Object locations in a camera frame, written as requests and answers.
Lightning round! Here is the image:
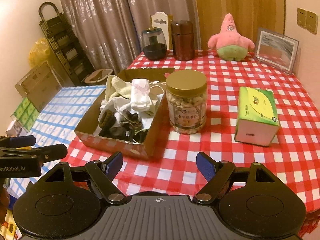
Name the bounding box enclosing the black and clear jar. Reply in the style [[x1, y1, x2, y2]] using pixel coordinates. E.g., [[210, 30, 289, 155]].
[[141, 28, 167, 61]]

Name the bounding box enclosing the brown cardboard box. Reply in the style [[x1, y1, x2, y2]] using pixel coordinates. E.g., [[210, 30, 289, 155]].
[[74, 67, 175, 160]]

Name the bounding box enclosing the white wooden ornament stand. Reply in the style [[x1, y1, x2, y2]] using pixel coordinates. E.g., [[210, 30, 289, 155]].
[[149, 12, 174, 50]]

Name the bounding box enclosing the woven basket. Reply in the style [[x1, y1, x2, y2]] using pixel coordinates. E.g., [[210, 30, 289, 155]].
[[84, 68, 113, 84]]

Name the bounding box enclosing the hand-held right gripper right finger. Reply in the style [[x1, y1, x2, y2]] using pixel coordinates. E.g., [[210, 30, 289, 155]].
[[192, 151, 275, 204]]

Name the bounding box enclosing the taped cardboard storage carton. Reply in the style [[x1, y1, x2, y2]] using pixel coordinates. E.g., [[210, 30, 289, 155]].
[[14, 61, 62, 112]]

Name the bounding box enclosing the pink starfish plush toy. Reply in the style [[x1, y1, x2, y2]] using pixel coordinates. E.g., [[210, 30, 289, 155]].
[[207, 14, 255, 61]]

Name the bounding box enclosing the black folding rack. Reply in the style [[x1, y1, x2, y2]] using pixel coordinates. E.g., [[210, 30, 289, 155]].
[[38, 2, 95, 86]]

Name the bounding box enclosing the stack of green packets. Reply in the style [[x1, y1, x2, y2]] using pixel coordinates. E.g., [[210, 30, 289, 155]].
[[14, 97, 40, 131]]

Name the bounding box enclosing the white mask with black loops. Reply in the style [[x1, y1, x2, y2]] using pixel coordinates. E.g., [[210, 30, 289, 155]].
[[99, 96, 160, 123]]

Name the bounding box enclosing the nut jar with gold lid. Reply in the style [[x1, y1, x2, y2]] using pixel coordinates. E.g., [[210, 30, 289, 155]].
[[166, 70, 208, 134]]

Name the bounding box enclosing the pleated surgical face mask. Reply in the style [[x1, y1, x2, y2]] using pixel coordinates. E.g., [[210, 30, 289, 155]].
[[146, 84, 165, 117]]

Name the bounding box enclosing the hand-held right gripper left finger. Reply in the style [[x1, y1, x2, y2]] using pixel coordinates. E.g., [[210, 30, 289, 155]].
[[44, 151, 127, 204]]

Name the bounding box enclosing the dark cloth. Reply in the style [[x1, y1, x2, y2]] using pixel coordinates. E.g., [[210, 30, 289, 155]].
[[100, 114, 152, 144]]

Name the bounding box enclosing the gold wall socket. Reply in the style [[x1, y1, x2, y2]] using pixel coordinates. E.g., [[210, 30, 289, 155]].
[[306, 10, 318, 34], [297, 7, 307, 29]]

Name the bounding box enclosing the white sock with pink trim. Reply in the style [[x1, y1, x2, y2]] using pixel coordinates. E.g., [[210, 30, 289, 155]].
[[130, 78, 152, 112]]

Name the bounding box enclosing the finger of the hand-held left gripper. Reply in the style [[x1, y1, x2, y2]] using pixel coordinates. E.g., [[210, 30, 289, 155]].
[[0, 144, 68, 165], [0, 135, 36, 148]]

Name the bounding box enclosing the cream towel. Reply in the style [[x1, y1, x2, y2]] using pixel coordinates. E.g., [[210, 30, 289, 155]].
[[106, 75, 134, 99]]

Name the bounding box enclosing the blue checked cloth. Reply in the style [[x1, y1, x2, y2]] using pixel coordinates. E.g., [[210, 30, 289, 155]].
[[5, 85, 108, 200]]

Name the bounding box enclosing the framed picture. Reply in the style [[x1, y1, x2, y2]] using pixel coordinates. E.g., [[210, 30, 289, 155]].
[[255, 27, 300, 75]]

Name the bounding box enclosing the brown braided hair tie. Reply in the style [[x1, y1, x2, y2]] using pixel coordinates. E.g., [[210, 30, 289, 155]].
[[98, 109, 116, 130]]

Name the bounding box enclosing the green tissue box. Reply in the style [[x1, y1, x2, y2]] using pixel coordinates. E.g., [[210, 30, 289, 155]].
[[234, 87, 280, 147]]

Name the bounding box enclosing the brown metal canister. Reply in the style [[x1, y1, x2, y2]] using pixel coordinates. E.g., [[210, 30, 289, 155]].
[[170, 21, 195, 61]]

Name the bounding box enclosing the red checkered tablecloth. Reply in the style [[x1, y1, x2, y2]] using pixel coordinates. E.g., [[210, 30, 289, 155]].
[[67, 49, 320, 238]]

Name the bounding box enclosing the yellow plastic bag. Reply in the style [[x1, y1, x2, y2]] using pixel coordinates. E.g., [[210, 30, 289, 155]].
[[28, 38, 54, 68]]

